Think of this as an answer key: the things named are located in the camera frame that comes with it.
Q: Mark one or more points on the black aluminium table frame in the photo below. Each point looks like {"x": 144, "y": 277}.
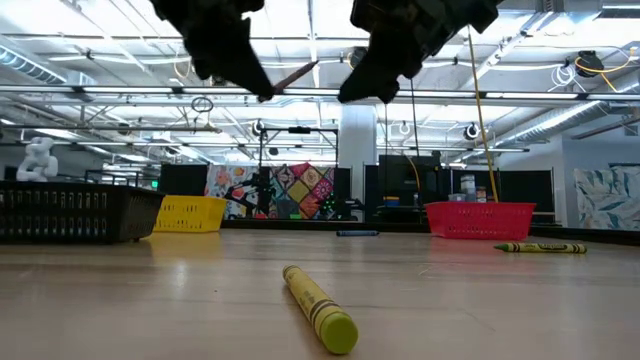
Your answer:
{"x": 400, "y": 226}

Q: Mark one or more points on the yellow crayon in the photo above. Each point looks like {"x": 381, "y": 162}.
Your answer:
{"x": 325, "y": 315}

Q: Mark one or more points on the black frame stand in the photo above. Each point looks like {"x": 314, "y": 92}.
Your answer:
{"x": 300, "y": 130}

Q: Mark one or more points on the brown crayon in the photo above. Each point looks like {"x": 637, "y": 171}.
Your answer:
{"x": 295, "y": 76}

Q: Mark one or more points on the white lumpy sculpture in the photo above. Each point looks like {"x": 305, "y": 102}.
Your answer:
{"x": 37, "y": 160}

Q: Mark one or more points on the white column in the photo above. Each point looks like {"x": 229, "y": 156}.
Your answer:
{"x": 357, "y": 150}

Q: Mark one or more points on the blue crayon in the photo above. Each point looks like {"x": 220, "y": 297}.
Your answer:
{"x": 357, "y": 233}

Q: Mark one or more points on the black plastic basket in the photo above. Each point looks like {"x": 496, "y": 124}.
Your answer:
{"x": 75, "y": 212}

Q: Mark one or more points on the stacked storage jars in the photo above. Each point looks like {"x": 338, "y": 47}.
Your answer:
{"x": 468, "y": 187}

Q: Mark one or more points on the black partition panel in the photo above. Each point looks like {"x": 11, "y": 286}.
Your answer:
{"x": 400, "y": 175}
{"x": 182, "y": 180}
{"x": 525, "y": 187}

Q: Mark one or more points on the long light bar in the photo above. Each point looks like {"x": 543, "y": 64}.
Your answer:
{"x": 125, "y": 90}

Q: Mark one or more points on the yellow plastic basket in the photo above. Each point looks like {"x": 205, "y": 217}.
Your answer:
{"x": 190, "y": 215}

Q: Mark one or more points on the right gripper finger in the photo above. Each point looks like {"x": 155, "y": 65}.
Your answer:
{"x": 365, "y": 82}
{"x": 405, "y": 62}

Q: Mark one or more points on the floral print panel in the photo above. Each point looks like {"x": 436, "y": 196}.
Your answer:
{"x": 220, "y": 182}

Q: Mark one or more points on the patchwork quilt panel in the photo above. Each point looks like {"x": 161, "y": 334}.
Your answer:
{"x": 300, "y": 192}

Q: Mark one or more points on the silver air duct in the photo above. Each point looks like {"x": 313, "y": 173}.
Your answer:
{"x": 25, "y": 65}
{"x": 550, "y": 125}

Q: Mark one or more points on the green crayon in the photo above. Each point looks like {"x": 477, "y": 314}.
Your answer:
{"x": 540, "y": 248}

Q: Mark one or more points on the leaf print panel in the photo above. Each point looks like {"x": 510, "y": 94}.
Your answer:
{"x": 610, "y": 200}

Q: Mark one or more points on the red plastic basket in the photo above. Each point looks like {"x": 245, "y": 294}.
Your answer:
{"x": 480, "y": 222}

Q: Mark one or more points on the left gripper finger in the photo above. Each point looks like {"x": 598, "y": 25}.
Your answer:
{"x": 245, "y": 50}
{"x": 225, "y": 70}

